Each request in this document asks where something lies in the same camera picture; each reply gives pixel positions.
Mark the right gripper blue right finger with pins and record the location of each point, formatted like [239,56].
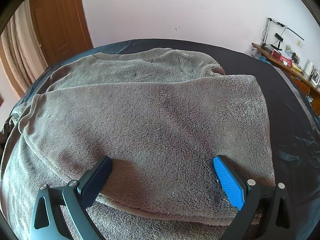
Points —
[248,196]

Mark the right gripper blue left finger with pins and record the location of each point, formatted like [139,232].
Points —
[47,221]

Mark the grey-brown fleece garment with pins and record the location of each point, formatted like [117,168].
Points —
[161,115]

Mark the dark blue bed cover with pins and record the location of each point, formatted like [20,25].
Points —
[294,131]

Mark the wooden desk with clutter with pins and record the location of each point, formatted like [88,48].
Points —
[300,79]

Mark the white electric kettle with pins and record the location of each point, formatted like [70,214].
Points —
[315,79]

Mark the red box on desk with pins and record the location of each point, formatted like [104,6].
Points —
[282,57]

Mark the beige curtain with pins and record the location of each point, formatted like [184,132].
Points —
[21,56]

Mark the black desk lamp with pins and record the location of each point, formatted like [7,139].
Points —
[279,36]

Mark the brown wooden door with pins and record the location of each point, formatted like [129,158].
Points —
[61,28]

